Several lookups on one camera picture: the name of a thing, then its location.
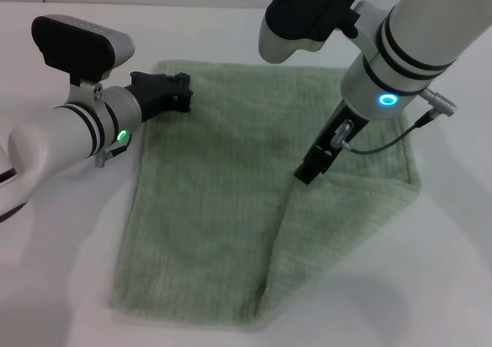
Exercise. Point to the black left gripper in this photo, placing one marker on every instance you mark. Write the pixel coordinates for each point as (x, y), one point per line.
(153, 93)

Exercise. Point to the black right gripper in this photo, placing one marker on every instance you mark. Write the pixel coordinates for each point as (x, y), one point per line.
(326, 156)

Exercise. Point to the green ribbed towel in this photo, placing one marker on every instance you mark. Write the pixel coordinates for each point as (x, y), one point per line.
(215, 193)

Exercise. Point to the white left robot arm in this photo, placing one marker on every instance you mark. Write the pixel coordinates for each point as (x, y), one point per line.
(57, 139)

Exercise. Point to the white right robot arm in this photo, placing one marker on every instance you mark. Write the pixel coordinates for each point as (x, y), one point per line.
(415, 27)

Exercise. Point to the left wrist camera black silver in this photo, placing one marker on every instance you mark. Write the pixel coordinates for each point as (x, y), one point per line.
(73, 47)

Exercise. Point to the wrist camera black silver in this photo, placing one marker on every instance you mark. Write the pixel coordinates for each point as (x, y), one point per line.
(73, 47)
(303, 12)

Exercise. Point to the right wrist camera black silver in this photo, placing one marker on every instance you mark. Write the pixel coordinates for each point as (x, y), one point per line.
(303, 12)

